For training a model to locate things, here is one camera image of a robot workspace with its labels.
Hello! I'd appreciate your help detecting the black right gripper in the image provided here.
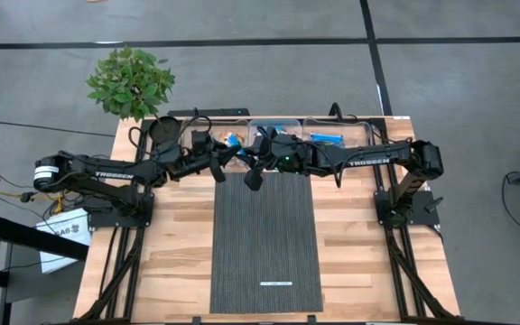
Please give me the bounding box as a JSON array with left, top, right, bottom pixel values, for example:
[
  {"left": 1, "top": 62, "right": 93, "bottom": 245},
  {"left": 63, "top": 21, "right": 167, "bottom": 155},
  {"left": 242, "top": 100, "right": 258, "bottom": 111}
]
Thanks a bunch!
[{"left": 243, "top": 126, "right": 314, "bottom": 191}]

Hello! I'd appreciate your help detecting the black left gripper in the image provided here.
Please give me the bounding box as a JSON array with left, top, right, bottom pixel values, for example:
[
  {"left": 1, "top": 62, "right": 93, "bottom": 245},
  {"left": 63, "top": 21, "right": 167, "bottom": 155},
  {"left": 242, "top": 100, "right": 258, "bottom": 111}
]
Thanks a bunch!
[{"left": 164, "top": 129, "right": 246, "bottom": 184}]

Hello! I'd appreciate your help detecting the blue wrapper granola bar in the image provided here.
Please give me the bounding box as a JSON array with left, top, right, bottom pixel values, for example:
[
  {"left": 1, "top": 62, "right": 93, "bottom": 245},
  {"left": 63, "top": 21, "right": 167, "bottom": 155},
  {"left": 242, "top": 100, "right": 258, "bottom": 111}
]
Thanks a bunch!
[{"left": 310, "top": 132, "right": 346, "bottom": 144}]

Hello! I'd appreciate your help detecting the large clear plastic bin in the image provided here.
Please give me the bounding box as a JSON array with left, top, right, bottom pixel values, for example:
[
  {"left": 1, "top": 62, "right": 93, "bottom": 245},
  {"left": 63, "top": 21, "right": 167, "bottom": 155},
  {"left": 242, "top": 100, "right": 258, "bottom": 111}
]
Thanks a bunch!
[
  {"left": 178, "top": 117, "right": 251, "bottom": 162},
  {"left": 301, "top": 117, "right": 376, "bottom": 172}
]

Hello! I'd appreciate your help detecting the small clear plastic bin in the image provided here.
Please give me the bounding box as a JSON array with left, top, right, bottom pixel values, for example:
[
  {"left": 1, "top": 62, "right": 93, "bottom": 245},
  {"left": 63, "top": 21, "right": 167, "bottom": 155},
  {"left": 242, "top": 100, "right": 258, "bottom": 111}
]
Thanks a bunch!
[{"left": 246, "top": 118, "right": 304, "bottom": 163}]

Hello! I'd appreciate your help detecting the dark grey woven placemat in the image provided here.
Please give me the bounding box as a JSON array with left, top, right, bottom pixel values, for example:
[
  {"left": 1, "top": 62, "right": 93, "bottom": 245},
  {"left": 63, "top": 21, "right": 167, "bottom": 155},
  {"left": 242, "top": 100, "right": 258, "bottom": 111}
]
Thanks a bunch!
[{"left": 209, "top": 171, "right": 324, "bottom": 315}]

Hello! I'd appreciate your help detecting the green plant in black pot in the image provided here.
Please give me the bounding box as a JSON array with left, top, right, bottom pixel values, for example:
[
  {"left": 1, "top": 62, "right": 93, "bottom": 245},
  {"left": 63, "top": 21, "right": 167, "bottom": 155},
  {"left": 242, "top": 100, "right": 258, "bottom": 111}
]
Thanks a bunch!
[{"left": 86, "top": 46, "right": 182, "bottom": 153}]

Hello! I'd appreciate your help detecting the white cardboard box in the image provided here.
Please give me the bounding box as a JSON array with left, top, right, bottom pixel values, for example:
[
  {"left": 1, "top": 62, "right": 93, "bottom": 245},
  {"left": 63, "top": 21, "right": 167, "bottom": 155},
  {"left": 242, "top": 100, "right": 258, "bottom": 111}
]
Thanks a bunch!
[{"left": 36, "top": 208, "right": 93, "bottom": 275}]

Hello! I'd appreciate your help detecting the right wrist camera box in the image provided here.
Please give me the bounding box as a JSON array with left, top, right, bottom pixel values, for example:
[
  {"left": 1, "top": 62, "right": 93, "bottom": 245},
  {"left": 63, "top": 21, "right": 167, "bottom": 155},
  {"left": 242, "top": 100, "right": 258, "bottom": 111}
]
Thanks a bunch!
[{"left": 275, "top": 148, "right": 302, "bottom": 175}]

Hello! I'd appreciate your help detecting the black cable with plug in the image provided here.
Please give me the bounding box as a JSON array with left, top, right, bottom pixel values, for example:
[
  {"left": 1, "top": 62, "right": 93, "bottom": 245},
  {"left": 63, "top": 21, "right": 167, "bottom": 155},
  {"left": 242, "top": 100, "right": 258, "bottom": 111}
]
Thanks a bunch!
[{"left": 329, "top": 102, "right": 378, "bottom": 136}]

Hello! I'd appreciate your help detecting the yellow cable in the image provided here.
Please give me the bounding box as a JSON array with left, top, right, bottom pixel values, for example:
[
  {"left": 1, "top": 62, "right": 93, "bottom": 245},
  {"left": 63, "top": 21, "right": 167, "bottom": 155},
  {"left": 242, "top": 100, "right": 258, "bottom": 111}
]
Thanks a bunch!
[{"left": 0, "top": 188, "right": 67, "bottom": 214}]

